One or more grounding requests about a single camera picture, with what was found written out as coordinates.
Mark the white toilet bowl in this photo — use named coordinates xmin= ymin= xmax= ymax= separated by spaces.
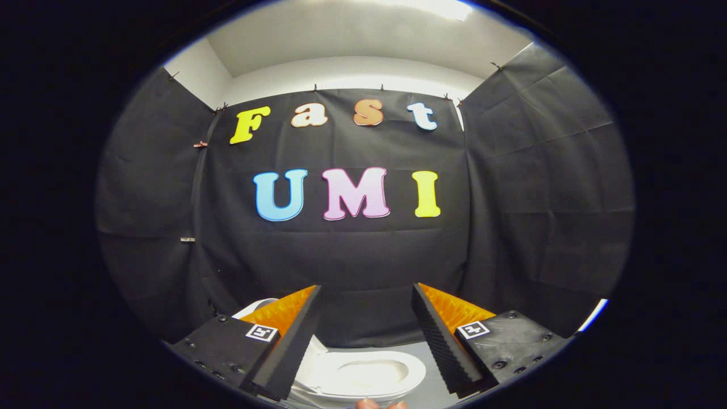
xmin=290 ymin=336 xmax=427 ymax=405

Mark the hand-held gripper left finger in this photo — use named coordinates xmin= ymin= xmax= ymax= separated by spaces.
xmin=168 ymin=285 xmax=323 ymax=402

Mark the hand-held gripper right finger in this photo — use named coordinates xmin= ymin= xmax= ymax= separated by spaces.
xmin=411 ymin=283 xmax=571 ymax=399

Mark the black backdrop cloth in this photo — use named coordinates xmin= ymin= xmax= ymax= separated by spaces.
xmin=97 ymin=43 xmax=635 ymax=348

